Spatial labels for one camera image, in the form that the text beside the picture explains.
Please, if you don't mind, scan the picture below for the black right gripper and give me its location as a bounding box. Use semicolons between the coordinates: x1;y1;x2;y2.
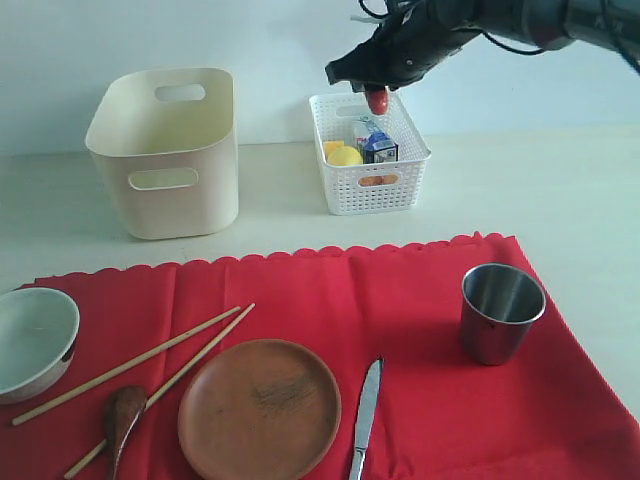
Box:
325;1;478;94

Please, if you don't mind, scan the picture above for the blue white milk carton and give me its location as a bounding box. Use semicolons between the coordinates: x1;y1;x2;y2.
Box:
351;116;399;164

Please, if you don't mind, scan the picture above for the orange cheese block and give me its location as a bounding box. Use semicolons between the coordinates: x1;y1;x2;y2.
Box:
323;140;345;159

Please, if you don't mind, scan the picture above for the yellow lemon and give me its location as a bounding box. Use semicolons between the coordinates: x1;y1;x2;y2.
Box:
327;145;363;167

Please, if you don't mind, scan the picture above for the orange fried food piece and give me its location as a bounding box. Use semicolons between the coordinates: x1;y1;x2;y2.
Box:
359;174;399;187

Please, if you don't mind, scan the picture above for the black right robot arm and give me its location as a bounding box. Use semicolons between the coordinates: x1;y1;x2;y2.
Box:
325;0;639;92

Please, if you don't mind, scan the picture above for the white perforated plastic basket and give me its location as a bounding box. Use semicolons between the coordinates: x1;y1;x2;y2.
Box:
309;93;431;215

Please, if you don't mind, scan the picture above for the cream plastic bin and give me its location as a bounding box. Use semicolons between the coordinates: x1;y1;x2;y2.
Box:
85;67;239;240

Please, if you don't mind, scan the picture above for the upper wooden chopstick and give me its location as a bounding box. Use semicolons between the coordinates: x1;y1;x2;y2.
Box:
11;306;240;426

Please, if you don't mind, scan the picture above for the wooden chopstick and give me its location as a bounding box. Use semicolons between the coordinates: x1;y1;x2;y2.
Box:
63;303;256;479
11;306;240;426

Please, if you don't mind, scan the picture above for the stainless steel cup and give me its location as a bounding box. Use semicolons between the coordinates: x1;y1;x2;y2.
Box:
459;263;546;366

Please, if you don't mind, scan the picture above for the silver table knife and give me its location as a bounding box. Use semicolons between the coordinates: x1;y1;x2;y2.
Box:
348;357;385;480

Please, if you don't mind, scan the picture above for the red scalloped cloth mat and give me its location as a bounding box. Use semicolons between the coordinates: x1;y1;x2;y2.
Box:
1;234;639;479

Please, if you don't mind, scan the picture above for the lower wooden chopstick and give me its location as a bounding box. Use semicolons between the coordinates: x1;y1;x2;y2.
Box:
63;303;256;479

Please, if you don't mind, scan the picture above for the brown wooden plate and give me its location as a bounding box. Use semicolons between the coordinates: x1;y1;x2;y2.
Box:
177;339;341;479

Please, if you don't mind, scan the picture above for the brown wooden spoon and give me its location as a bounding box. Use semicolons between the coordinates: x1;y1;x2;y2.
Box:
104;385;147;479

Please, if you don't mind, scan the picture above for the pale green bowl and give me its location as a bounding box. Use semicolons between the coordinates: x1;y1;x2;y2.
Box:
1;287;80;405

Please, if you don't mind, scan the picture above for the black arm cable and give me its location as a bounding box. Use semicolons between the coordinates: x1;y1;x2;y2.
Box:
357;0;640;76

